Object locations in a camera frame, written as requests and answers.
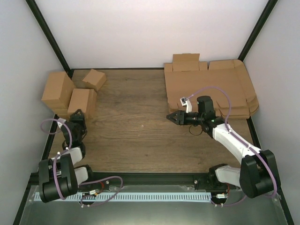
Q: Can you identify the tall folded cardboard box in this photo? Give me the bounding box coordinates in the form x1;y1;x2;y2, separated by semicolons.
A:
41;72;75;119

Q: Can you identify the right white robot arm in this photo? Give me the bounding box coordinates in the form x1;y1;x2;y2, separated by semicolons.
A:
166;96;280;198

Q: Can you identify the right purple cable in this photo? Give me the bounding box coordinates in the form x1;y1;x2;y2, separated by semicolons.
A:
186;86;278;208

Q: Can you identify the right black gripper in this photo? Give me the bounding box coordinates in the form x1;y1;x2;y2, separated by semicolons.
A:
167;110;204;126

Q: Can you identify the black aluminium frame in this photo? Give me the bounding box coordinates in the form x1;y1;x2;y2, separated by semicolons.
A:
13;0;294;225

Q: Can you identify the stack of flat cardboard blanks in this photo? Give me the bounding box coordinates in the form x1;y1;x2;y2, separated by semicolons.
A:
164;53;259;119

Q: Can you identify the clear plastic sheet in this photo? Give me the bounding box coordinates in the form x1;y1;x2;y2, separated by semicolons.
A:
19;188;293;225

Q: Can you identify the small tilted cardboard box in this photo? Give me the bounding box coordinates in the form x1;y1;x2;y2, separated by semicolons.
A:
82;69;107;92

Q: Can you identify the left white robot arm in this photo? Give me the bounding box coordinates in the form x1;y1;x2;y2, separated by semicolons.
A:
38;109;96;203

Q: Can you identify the light blue slotted cable duct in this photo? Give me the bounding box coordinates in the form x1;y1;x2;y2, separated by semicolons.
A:
34;192;211;202

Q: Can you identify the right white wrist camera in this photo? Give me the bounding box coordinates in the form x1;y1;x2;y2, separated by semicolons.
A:
180;97;192;113

